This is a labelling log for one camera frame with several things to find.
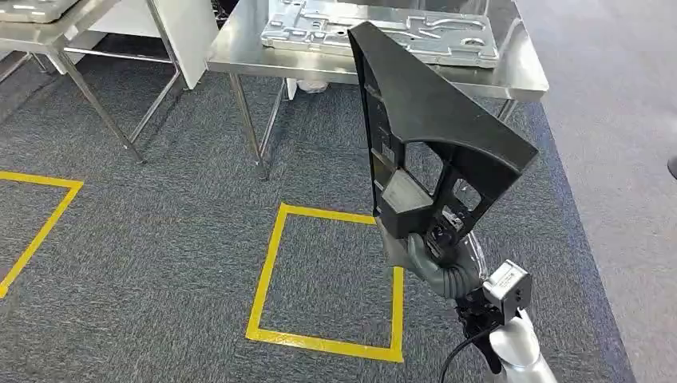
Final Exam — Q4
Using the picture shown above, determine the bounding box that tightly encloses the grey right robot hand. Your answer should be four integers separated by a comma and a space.
376, 216, 488, 300

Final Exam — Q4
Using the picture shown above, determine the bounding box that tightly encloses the black plastic car panel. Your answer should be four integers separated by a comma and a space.
347, 21, 540, 266

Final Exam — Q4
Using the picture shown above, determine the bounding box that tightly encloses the white object under table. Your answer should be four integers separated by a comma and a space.
295, 79, 330, 95

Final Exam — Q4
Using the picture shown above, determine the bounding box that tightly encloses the metal parts tray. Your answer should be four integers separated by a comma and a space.
259, 0, 501, 69
0, 0, 81, 24

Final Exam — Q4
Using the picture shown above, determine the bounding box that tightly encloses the steel table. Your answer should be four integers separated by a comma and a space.
0, 0, 186, 164
206, 0, 550, 181

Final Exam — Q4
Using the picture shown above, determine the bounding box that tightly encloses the white board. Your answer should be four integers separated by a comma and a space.
89, 0, 220, 90

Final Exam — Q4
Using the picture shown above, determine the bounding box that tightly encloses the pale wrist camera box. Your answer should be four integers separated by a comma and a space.
482, 259, 532, 323

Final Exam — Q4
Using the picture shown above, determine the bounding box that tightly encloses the black cable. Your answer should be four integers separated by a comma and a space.
438, 322, 501, 383

